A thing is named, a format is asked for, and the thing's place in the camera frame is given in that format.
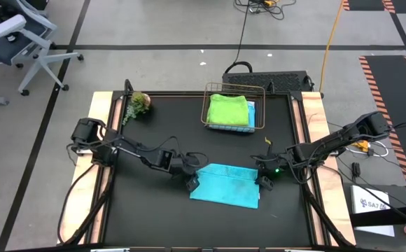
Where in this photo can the teal microfiber towel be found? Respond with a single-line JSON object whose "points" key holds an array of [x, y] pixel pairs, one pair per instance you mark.
{"points": [[227, 185]]}

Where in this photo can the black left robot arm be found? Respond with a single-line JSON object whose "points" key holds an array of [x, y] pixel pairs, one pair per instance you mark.
{"points": [[126, 147]]}

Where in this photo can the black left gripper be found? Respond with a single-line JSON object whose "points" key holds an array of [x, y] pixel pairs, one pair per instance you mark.
{"points": [[190, 176]]}

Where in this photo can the small potted green plant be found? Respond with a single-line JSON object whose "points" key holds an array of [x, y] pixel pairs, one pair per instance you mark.
{"points": [[138, 103]]}

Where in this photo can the light blue microfiber towel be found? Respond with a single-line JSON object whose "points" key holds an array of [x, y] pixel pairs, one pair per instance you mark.
{"points": [[252, 115]]}

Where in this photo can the black mat orange striped edge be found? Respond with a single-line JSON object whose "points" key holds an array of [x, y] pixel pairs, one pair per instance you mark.
{"points": [[365, 4], [392, 105]]}

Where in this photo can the green microfiber towel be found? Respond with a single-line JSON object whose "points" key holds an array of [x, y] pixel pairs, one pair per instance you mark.
{"points": [[227, 110]]}

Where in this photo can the yellow label tag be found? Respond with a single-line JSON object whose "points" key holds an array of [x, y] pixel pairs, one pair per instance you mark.
{"points": [[268, 140]]}

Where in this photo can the white paper sign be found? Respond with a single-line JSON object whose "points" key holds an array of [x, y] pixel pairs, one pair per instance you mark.
{"points": [[367, 196]]}

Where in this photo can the black metal bar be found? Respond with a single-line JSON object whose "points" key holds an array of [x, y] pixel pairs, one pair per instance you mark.
{"points": [[388, 217]]}

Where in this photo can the black perforated computer case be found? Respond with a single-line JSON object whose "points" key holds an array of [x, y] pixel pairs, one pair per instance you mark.
{"points": [[280, 80]]}

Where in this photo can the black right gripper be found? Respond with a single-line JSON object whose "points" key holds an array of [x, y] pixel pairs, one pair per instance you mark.
{"points": [[269, 171]]}

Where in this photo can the grey office chair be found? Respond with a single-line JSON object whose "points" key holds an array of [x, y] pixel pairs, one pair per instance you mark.
{"points": [[0, 49]]}

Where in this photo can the wooden table side board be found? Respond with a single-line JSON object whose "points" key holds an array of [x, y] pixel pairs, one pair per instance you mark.
{"points": [[80, 196], [332, 196]]}

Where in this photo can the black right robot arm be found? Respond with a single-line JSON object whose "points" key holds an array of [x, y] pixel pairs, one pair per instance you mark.
{"points": [[339, 140]]}

